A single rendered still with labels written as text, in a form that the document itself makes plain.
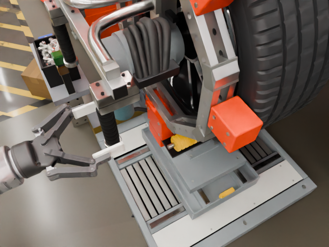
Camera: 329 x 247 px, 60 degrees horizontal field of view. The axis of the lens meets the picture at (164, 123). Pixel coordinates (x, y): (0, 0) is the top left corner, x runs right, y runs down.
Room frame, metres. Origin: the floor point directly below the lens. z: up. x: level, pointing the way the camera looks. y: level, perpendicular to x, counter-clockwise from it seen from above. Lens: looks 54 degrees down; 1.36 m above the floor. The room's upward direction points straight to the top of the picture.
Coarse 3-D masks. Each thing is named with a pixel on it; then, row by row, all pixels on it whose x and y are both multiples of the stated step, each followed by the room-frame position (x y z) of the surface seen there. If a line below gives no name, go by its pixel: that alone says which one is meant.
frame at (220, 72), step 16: (192, 16) 0.48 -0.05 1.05; (208, 16) 0.50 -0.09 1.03; (192, 32) 0.47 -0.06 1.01; (208, 32) 0.46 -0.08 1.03; (224, 32) 0.47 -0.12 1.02; (208, 48) 0.44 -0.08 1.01; (224, 48) 0.45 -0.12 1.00; (208, 64) 0.42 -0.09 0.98; (224, 64) 0.42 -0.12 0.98; (208, 80) 0.41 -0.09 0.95; (224, 80) 0.40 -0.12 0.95; (208, 96) 0.40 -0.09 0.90; (224, 96) 0.42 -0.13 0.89; (160, 112) 0.60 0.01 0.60; (176, 112) 0.59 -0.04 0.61; (208, 112) 0.40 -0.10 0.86; (176, 128) 0.51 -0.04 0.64; (192, 128) 0.44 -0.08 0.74; (208, 128) 0.40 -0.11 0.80
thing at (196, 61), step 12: (180, 12) 0.73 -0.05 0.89; (228, 12) 0.52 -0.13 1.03; (180, 24) 0.75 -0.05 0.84; (228, 24) 0.51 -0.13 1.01; (192, 48) 0.71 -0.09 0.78; (192, 60) 0.64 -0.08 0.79; (180, 72) 0.77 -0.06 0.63; (192, 72) 0.65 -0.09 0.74; (168, 84) 0.72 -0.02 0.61; (180, 84) 0.72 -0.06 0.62; (192, 84) 0.64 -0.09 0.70; (180, 96) 0.66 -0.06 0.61; (192, 96) 0.62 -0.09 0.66; (192, 108) 0.59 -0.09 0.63
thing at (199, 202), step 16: (144, 128) 0.84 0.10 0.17; (160, 160) 0.65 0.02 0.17; (176, 176) 0.58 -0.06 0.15; (224, 176) 0.58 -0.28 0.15; (240, 176) 0.56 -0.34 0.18; (256, 176) 0.58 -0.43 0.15; (176, 192) 0.52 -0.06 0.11; (208, 192) 0.50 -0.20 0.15; (224, 192) 0.49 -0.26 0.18; (240, 192) 0.52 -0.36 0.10; (192, 208) 0.43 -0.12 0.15; (208, 208) 0.43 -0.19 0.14
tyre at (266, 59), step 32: (256, 0) 0.47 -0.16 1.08; (288, 0) 0.49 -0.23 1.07; (320, 0) 0.52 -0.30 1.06; (256, 32) 0.44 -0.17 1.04; (288, 32) 0.46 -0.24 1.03; (320, 32) 0.49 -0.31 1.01; (256, 64) 0.42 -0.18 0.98; (288, 64) 0.43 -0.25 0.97; (320, 64) 0.47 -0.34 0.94; (256, 96) 0.40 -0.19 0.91; (288, 96) 0.42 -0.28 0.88
